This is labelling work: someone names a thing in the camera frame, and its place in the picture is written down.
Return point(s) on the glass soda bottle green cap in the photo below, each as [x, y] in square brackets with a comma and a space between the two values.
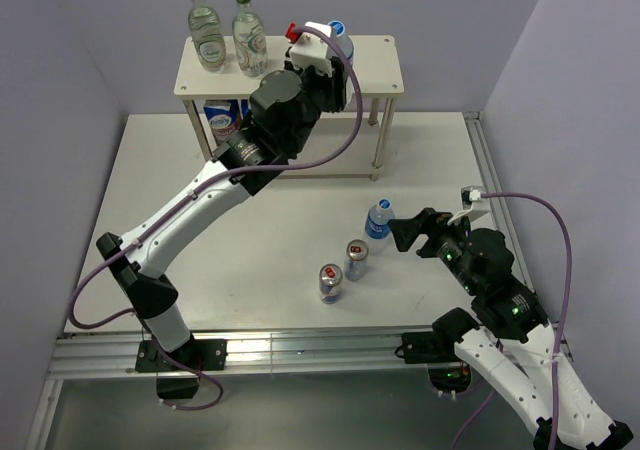
[207, 36]

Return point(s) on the white two-tier shelf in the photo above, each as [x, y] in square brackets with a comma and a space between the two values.
[378, 70]

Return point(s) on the yellow pineapple juice carton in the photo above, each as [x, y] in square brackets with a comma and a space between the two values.
[244, 107]

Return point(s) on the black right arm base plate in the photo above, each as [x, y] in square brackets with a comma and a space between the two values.
[429, 347]

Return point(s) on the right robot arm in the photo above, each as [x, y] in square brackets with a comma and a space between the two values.
[506, 336]

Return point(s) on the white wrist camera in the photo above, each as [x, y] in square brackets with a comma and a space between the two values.
[308, 50]
[474, 206]

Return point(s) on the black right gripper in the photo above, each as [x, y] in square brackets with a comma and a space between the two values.
[429, 221]

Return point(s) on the silver blue energy drink can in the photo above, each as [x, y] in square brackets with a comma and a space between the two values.
[356, 256]

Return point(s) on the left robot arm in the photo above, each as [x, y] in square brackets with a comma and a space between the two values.
[283, 111]

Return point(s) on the aluminium side rail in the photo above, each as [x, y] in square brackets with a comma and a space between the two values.
[487, 170]

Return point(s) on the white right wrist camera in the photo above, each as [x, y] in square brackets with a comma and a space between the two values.
[474, 206]

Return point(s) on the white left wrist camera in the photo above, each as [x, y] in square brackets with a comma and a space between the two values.
[308, 50]

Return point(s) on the purple grape juice carton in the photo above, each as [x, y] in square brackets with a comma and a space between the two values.
[224, 118]

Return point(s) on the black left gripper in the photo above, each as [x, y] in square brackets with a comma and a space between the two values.
[334, 85]

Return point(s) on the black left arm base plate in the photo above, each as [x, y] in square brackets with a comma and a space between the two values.
[206, 355]

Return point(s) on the water bottle blue label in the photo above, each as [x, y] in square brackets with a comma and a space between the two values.
[376, 229]
[339, 34]

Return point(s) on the aluminium mounting rail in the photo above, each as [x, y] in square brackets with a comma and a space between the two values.
[110, 356]

